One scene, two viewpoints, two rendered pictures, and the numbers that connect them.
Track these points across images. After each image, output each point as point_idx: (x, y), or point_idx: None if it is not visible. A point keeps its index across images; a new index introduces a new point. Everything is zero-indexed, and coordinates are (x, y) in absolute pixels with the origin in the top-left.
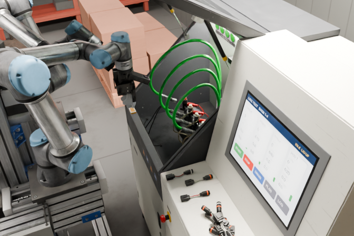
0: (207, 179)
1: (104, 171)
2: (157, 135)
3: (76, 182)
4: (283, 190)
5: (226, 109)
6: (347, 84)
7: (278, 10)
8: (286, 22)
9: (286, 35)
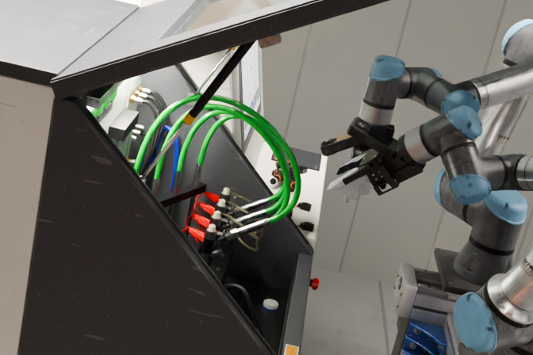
0: None
1: (400, 276)
2: None
3: (451, 254)
4: (256, 81)
5: (235, 108)
6: None
7: (36, 13)
8: (76, 6)
9: None
